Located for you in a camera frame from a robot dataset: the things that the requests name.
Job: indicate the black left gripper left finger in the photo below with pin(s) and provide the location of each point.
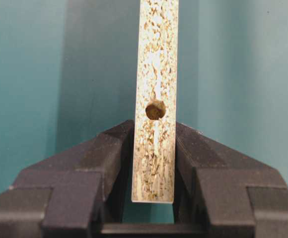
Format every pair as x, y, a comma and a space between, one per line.
62, 196

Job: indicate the particle board wooden plank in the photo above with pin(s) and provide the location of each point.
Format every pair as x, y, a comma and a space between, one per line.
155, 113

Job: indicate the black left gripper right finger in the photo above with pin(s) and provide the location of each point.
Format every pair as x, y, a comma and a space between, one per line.
227, 193

